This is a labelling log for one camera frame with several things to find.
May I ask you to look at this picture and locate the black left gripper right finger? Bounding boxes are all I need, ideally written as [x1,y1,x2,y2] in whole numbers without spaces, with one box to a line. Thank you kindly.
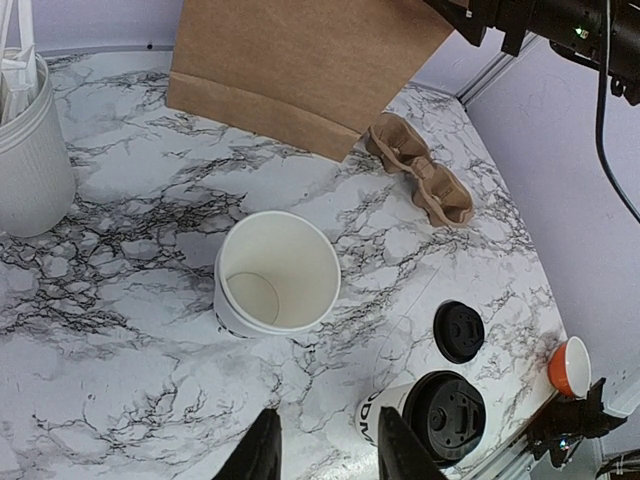
[377,407,447,480]

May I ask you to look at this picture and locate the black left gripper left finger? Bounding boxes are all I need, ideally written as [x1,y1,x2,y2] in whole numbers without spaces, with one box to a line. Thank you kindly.
[213,408,282,480]

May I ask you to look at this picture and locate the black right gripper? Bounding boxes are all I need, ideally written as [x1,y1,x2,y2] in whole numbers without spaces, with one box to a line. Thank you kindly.
[427,0,639,105]

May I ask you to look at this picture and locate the white paper coffee cup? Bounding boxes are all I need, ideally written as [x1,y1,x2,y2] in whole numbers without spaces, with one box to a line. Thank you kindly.
[355,383,414,447]

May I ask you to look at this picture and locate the black plastic cup lid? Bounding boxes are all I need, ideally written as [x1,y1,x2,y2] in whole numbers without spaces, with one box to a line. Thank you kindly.
[401,370,487,469]

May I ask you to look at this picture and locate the brown cardboard cup carrier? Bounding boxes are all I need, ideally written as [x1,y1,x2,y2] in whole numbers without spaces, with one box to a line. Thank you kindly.
[365,112,474,228]

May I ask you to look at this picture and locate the brown paper bag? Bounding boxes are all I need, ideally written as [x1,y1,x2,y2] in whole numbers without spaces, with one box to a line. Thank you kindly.
[167,0,452,162]

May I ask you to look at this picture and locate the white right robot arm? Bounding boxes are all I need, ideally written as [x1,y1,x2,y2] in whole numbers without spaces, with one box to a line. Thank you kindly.
[429,1,639,467]

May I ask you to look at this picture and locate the black cup lid stack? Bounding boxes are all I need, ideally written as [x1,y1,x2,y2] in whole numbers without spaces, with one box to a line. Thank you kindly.
[433,300,485,364]

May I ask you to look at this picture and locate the stacked white paper cups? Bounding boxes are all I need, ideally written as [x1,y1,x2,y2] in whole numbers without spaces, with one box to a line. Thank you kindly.
[213,211,341,338]

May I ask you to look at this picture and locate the white orange paper cup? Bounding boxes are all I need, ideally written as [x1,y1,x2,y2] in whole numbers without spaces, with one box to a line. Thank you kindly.
[547,336,592,399]

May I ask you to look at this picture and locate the white cup with stirrers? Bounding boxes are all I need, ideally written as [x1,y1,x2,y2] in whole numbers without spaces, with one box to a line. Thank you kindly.
[1,1,76,237]

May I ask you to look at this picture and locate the right aluminium frame post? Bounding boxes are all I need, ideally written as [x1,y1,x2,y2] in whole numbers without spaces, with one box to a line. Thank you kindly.
[455,32,542,108]

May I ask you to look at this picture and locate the aluminium front rail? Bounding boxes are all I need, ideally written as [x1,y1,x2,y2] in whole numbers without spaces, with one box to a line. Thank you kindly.
[465,426,542,480]

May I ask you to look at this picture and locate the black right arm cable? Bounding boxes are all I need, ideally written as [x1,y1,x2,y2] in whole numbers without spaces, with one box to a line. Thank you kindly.
[594,0,640,224]

